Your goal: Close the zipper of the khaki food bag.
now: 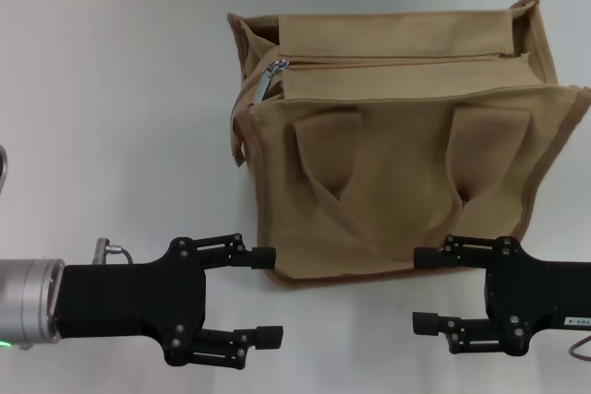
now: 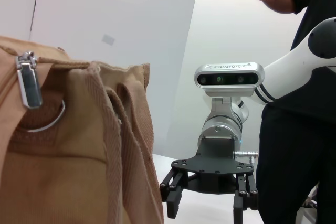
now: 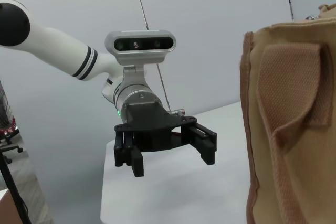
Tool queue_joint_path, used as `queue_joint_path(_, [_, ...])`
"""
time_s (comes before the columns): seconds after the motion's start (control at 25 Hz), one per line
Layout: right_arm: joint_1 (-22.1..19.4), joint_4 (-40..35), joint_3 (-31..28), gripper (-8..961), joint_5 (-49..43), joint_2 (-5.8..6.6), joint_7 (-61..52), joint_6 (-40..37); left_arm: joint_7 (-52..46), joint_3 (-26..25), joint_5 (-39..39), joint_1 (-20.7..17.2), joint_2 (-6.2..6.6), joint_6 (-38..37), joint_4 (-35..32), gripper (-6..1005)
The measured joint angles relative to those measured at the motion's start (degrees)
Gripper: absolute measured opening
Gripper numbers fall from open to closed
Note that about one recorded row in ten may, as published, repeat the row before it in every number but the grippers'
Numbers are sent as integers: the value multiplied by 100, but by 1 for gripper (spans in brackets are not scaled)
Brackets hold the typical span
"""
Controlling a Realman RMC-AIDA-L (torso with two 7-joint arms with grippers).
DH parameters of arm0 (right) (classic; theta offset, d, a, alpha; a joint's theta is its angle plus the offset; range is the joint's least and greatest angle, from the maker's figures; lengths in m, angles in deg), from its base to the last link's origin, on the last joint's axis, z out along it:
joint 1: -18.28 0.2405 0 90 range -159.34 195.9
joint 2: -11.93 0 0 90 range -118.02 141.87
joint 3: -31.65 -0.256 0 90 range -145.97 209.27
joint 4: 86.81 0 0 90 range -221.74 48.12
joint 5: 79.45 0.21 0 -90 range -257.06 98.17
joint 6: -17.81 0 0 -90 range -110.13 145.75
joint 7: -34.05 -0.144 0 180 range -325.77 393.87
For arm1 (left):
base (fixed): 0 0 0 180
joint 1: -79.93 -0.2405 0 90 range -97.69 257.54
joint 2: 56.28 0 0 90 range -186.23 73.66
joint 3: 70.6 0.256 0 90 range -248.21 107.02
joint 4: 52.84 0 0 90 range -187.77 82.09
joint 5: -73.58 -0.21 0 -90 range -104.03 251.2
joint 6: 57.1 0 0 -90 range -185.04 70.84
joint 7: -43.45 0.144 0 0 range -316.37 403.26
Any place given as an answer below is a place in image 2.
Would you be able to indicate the person in black clothes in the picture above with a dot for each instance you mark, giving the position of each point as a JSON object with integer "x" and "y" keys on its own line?
{"x": 302, "y": 142}

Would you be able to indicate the silver metal zipper pull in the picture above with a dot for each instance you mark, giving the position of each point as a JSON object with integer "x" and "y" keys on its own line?
{"x": 29, "y": 85}

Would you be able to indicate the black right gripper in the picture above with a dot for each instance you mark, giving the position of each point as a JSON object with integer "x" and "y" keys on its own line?
{"x": 215, "y": 166}

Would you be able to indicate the khaki canvas food bag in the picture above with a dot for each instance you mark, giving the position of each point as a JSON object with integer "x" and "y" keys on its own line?
{"x": 65, "y": 176}

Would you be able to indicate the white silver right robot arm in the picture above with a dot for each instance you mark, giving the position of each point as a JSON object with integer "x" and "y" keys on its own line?
{"x": 288, "y": 58}

